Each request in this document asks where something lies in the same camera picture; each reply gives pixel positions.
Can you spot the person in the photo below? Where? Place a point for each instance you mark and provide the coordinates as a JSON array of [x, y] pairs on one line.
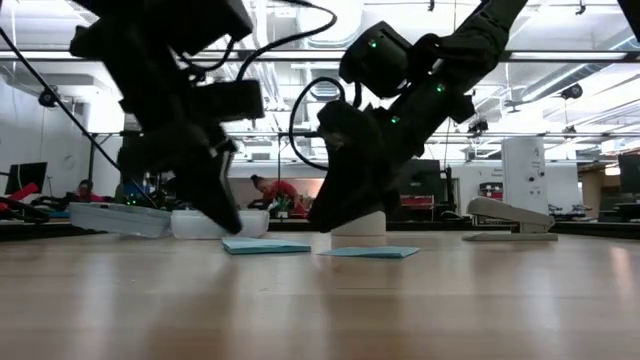
[[87, 192], [280, 192]]

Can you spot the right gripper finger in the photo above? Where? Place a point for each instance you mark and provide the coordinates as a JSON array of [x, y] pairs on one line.
[[340, 205]]

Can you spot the clear plastic storage box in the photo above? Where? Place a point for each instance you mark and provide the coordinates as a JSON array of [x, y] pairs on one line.
[[192, 225]]

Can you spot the dark computer monitor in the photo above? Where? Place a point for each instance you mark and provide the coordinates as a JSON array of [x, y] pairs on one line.
[[27, 177], [630, 174]]

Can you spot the single blue paper sheet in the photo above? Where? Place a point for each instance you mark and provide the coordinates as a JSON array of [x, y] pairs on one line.
[[370, 252]]

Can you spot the artificial plant in white pot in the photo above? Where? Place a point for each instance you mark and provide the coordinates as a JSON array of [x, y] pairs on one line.
[[360, 224]]

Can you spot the blue sticky note pad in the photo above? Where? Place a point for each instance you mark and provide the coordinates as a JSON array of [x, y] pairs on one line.
[[265, 246]]

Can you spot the grey stapler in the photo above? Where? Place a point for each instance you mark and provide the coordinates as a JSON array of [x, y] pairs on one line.
[[510, 217]]

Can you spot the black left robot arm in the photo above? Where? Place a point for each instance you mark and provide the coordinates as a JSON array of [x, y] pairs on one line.
[[165, 25]]

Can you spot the clear plastic box lid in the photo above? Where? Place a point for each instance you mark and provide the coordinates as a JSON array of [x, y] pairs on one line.
[[120, 219]]

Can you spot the cart with red bins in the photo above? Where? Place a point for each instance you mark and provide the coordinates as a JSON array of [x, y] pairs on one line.
[[425, 195]]

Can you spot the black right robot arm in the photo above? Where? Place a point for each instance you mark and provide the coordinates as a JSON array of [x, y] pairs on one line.
[[450, 65]]

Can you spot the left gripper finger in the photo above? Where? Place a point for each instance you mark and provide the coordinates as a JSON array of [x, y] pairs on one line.
[[220, 200]]

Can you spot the white pillar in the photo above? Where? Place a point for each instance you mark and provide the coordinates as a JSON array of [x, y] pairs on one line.
[[525, 175]]

